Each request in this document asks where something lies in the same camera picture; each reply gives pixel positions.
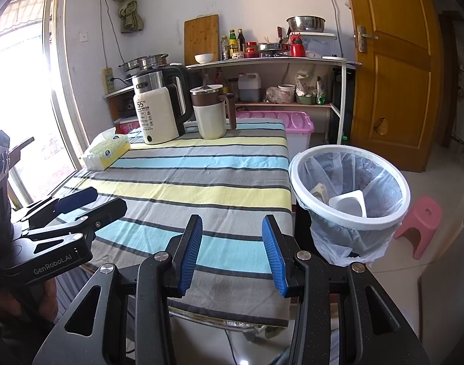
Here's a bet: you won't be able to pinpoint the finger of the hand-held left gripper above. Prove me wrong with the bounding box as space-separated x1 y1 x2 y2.
12 187 98 232
15 197 128 255

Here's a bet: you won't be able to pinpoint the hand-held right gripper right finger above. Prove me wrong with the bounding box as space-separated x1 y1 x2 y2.
261 214 432 365

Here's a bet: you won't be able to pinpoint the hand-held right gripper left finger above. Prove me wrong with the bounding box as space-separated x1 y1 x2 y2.
32 214 204 365

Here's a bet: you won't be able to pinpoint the white yogurt cup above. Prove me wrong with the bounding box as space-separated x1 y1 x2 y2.
328 189 367 217

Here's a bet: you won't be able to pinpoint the white trash bin with liner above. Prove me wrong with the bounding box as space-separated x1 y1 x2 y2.
288 144 411 267

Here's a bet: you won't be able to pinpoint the yellow tissue pack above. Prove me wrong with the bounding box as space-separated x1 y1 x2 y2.
81 129 131 171

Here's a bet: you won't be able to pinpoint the dark wooden chair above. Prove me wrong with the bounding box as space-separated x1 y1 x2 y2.
9 136 36 208

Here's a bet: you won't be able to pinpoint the striped tablecloth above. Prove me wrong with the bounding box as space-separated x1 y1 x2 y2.
53 119 293 328

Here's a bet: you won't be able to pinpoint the pink basket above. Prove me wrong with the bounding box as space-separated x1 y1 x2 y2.
114 120 139 134

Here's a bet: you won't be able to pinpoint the dark side cabinet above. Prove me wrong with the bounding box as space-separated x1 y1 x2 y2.
104 84 139 122

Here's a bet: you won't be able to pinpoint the cream steel electric kettle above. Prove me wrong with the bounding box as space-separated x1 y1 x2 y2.
132 63 192 145

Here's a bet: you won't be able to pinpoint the cream jug with brown lid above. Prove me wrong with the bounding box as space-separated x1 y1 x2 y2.
189 84 237 140

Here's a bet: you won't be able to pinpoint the pink lidded storage box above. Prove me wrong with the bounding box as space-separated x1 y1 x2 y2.
236 110 315 156

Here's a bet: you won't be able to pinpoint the steel pots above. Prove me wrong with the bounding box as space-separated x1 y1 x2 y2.
118 54 169 75

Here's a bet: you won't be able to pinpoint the pink plastic stool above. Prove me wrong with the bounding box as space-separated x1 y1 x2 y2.
393 196 443 260

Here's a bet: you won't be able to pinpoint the crumpled plastic bag on shelf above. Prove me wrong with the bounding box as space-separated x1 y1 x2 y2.
264 87 284 104

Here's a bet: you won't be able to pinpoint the white jar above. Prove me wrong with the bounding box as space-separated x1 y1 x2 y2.
278 84 296 103

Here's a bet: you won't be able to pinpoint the oil jug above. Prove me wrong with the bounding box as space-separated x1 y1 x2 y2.
237 72 262 103

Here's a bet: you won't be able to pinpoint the green packet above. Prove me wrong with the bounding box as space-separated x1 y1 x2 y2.
316 76 331 105

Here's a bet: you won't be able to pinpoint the food bags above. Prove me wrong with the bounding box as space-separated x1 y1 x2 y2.
295 69 320 97

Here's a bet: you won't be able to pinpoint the white kitchen shelf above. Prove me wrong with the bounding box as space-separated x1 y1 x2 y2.
186 55 362 145

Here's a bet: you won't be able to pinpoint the hanging olive cloth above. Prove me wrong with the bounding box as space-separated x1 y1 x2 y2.
110 0 145 33

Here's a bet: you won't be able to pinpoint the bamboo cutting board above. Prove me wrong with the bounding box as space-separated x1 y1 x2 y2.
184 14 220 65

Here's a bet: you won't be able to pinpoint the wooden door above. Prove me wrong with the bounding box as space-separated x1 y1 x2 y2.
342 0 443 173

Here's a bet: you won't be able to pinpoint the steel pan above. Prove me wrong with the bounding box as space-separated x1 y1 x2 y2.
255 43 290 53

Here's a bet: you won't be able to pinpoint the red bottle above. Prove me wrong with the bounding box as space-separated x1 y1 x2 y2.
289 32 306 57

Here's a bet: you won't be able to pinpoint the translucent white container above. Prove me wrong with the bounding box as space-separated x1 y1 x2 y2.
289 32 337 58

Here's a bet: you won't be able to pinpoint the steel basin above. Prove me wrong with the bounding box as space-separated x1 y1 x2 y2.
286 16 326 33

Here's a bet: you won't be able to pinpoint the black floor cable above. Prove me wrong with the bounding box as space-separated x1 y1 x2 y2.
223 327 241 365

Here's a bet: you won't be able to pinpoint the white window frame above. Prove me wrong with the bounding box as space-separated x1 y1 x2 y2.
42 0 88 168

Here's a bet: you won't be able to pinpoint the black wall cable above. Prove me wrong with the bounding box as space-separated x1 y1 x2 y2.
99 0 122 70

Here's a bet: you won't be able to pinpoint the metal door handle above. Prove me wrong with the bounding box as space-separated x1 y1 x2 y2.
355 25 379 54

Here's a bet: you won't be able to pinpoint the grey wall cable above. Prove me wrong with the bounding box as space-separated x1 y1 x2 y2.
325 0 344 57

